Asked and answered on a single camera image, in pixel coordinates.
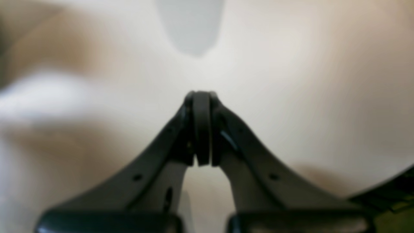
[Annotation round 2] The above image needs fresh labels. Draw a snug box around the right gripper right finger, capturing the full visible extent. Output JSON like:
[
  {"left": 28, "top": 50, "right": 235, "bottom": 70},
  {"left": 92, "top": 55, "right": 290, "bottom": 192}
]
[{"left": 195, "top": 92, "right": 376, "bottom": 233}]

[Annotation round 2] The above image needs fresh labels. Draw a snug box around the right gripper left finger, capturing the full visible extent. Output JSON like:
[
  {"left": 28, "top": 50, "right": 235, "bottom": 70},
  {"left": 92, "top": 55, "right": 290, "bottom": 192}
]
[{"left": 35, "top": 91, "right": 195, "bottom": 233}]

